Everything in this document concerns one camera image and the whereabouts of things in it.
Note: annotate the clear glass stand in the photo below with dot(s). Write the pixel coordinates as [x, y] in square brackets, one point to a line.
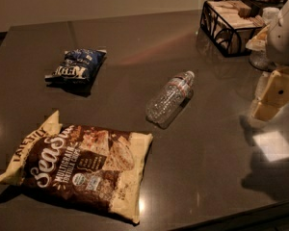
[258, 56]

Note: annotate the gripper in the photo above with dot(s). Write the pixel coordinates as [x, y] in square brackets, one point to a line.
[283, 38]

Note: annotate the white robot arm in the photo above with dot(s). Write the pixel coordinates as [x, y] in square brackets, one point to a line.
[277, 44]

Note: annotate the clear plastic water bottle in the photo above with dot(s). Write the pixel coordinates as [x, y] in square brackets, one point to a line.
[160, 108]

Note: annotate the blue kettle chips bag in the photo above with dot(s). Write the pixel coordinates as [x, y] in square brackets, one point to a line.
[78, 67]

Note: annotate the brown multigrain tortilla chips bag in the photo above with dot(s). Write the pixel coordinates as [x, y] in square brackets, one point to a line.
[82, 165]

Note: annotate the black wire napkin holder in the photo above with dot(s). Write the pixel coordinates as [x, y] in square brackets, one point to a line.
[230, 24]

